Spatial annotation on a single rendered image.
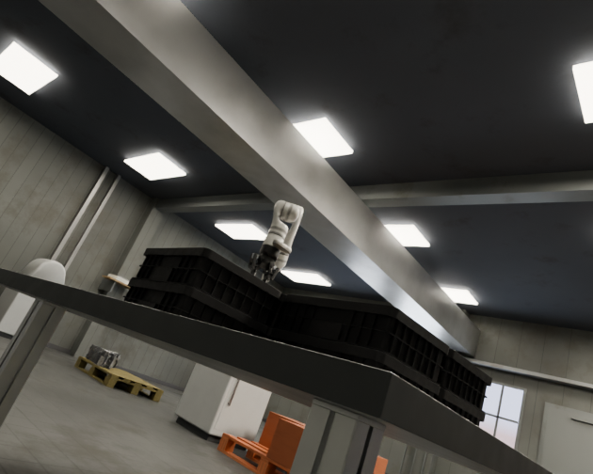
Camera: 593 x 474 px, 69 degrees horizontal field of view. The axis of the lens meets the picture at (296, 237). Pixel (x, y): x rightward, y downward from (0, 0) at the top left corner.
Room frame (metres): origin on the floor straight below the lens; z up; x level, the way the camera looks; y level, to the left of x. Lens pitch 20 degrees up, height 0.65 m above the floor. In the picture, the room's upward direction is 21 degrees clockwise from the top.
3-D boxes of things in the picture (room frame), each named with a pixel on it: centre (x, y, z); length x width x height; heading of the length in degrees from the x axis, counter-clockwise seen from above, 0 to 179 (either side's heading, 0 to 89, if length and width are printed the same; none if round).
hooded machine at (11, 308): (7.83, 3.80, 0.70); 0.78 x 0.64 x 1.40; 134
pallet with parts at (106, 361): (7.08, 1.72, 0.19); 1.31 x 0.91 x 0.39; 44
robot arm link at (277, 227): (1.61, 0.08, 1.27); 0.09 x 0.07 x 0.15; 89
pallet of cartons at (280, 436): (4.48, -0.79, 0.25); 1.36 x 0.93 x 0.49; 41
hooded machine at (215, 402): (5.45, 0.09, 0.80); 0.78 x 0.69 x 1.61; 43
